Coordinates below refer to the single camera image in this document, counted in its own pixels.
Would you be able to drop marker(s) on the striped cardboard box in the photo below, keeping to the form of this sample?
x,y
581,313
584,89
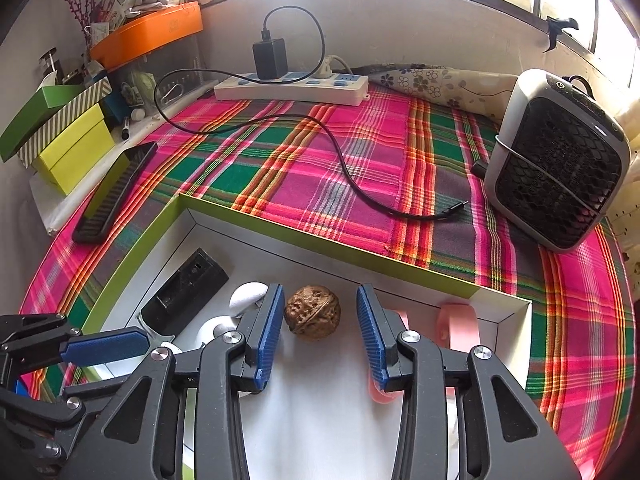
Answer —
x,y
65,117

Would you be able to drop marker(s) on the yellow-green box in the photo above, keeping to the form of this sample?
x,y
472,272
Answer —
x,y
75,155

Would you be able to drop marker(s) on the yellow dotted pillow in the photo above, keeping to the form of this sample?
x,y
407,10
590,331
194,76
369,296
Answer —
x,y
627,220

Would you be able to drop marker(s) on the white shelf board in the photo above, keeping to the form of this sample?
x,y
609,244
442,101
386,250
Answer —
x,y
55,207

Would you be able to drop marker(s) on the dark green box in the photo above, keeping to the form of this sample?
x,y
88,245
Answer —
x,y
30,120

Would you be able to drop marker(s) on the white plug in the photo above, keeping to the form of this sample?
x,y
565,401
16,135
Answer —
x,y
332,66

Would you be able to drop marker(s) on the white round disc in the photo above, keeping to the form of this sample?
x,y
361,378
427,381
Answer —
x,y
217,330

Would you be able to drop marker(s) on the brown walnut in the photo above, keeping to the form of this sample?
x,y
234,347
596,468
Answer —
x,y
312,312

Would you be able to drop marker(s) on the black window clamp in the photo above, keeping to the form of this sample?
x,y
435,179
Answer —
x,y
557,27

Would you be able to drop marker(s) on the floral pillow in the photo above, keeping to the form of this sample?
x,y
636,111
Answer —
x,y
440,85

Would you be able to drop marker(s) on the orange box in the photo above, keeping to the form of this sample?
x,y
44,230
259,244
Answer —
x,y
150,35

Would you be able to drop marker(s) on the green and white cardboard box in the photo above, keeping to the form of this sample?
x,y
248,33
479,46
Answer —
x,y
325,400

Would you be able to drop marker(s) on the plaid blanket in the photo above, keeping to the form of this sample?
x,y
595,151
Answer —
x,y
300,160

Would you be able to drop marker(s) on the black smartphone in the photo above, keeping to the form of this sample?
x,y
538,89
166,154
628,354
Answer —
x,y
117,190

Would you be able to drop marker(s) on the black power adapter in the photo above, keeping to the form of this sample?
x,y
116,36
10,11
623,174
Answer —
x,y
270,57

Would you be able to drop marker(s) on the white power strip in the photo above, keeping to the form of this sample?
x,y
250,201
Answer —
x,y
290,91

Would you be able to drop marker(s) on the white mouse-shaped toy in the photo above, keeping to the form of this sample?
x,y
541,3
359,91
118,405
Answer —
x,y
245,297

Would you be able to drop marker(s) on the glass jar with black lid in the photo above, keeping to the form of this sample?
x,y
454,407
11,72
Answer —
x,y
49,62

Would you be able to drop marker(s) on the clear acrylic container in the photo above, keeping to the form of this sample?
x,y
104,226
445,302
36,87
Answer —
x,y
150,80

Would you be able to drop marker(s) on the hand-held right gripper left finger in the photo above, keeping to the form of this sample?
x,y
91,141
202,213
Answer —
x,y
264,340

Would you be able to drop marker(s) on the black flashlight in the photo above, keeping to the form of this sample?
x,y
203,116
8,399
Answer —
x,y
185,290

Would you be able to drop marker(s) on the grey desktop heater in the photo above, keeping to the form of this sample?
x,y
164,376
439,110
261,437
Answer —
x,y
560,160

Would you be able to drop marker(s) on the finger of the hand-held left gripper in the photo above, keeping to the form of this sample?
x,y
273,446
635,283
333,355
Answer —
x,y
107,346
75,410

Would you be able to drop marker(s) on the pink plastic clip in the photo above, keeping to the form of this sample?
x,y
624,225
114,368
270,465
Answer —
x,y
457,325
380,392

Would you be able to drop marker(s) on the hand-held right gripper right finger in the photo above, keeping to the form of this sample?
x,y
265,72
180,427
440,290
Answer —
x,y
372,340

